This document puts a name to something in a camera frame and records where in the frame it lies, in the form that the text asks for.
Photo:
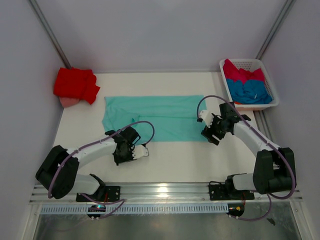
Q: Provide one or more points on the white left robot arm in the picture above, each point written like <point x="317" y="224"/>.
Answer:
<point x="59" y="171"/>

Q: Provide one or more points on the white plastic basket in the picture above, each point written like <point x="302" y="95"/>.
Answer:
<point x="252" y="65"/>

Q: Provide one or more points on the pink folded t shirt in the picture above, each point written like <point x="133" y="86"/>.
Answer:
<point x="67" y="102"/>

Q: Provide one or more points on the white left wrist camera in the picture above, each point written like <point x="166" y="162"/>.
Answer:
<point x="140" y="151"/>

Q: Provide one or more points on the aluminium mounting rail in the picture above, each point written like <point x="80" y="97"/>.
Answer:
<point x="134" y="193"/>

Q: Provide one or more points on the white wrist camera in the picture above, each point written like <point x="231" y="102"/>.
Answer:
<point x="206" y="117"/>
<point x="140" y="151"/>

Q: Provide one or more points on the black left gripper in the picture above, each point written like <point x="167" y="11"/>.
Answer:
<point x="119" y="161"/>

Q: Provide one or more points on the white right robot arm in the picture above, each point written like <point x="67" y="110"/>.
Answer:
<point x="239" y="125"/>

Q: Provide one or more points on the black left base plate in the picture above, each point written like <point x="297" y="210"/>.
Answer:
<point x="110" y="193"/>

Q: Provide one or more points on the blue t shirt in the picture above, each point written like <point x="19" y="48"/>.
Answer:
<point x="253" y="92"/>

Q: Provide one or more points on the white slotted cable duct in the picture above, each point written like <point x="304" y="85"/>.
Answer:
<point x="126" y="208"/>

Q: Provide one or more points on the red folded t shirt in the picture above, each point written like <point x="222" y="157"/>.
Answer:
<point x="76" y="83"/>

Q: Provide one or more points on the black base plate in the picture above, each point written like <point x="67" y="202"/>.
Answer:
<point x="110" y="193"/>
<point x="219" y="191"/>

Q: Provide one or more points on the magenta t shirt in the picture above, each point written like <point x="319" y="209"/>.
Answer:
<point x="235" y="74"/>

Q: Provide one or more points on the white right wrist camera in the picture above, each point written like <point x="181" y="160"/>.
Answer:
<point x="206" y="117"/>

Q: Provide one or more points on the teal t shirt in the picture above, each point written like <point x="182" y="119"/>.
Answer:
<point x="156" y="118"/>

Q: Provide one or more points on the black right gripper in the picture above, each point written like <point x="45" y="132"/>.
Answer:
<point x="208" y="132"/>

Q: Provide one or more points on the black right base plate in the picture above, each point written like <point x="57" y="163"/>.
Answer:
<point x="219" y="191"/>

